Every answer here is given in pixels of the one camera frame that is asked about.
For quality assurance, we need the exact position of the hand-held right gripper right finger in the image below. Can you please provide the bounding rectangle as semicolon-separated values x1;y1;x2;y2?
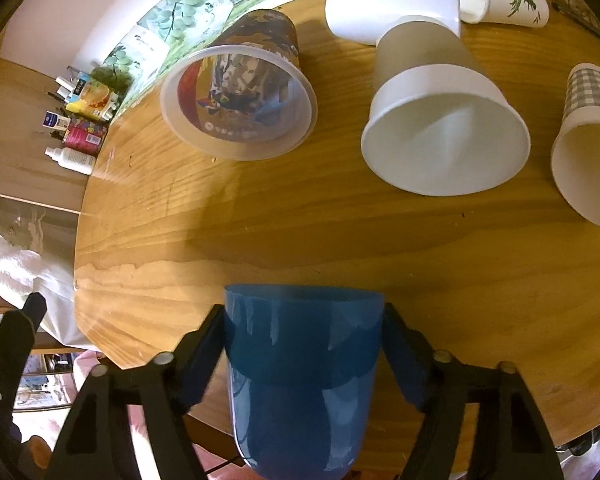
380;302;566;480

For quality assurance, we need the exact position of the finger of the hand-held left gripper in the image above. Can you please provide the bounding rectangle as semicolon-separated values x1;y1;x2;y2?
0;292;48;480

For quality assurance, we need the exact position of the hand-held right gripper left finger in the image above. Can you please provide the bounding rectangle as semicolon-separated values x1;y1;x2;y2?
45;304;227;480

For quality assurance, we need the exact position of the blue plastic cup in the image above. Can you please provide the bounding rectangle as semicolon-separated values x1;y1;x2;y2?
223;284;386;480

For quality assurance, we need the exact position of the brown and white paper cup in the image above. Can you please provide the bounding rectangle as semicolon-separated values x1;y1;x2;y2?
361;16;531;197

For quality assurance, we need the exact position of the grey checked paper cup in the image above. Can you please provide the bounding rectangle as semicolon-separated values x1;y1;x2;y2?
551;63;600;230

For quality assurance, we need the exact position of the clear cup with colourful print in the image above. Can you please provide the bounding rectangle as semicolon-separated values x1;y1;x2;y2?
160;8;318;162

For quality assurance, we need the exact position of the plain white cup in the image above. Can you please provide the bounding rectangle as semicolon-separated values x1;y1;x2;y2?
325;0;462;47

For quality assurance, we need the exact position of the white cloth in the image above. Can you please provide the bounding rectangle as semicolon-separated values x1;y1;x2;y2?
0;232;88;348

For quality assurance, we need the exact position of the wooden cabinet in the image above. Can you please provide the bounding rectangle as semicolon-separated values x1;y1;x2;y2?
0;55;106;216

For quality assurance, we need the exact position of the white spray bottle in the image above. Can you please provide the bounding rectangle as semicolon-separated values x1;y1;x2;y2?
45;146;97;176

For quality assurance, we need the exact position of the pink can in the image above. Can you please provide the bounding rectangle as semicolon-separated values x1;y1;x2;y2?
62;119;108;153

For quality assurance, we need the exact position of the small white jar blue label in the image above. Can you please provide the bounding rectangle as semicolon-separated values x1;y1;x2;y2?
40;112;71;133

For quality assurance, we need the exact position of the yellow snack packet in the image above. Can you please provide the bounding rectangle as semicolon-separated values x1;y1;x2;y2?
67;77;118;121

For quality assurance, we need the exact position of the grape print carton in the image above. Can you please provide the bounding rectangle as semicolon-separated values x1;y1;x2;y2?
92;0;381;111

